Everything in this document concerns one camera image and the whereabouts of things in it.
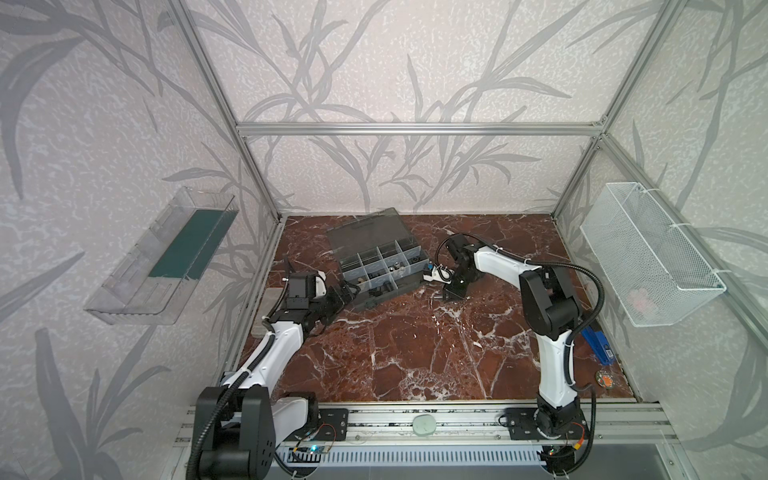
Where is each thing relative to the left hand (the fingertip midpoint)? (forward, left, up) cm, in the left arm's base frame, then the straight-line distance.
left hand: (355, 286), depth 86 cm
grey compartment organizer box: (+18, -6, -8) cm, 20 cm away
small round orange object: (-22, -69, -11) cm, 73 cm away
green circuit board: (-39, +10, -14) cm, 42 cm away
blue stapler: (-13, -70, -8) cm, 72 cm away
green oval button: (-33, -19, -9) cm, 39 cm away
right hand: (+8, -29, -12) cm, 32 cm away
